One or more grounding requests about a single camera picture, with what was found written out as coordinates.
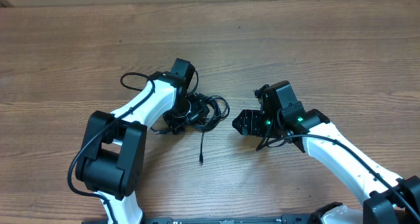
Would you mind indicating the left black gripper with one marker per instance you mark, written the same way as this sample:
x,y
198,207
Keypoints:
x,y
199,108

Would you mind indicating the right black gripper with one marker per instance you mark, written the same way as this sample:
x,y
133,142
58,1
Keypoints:
x,y
252,126

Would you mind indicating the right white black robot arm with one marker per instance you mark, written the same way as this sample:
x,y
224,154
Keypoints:
x,y
385,196

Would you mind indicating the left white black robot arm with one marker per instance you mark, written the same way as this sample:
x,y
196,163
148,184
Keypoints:
x,y
109,163

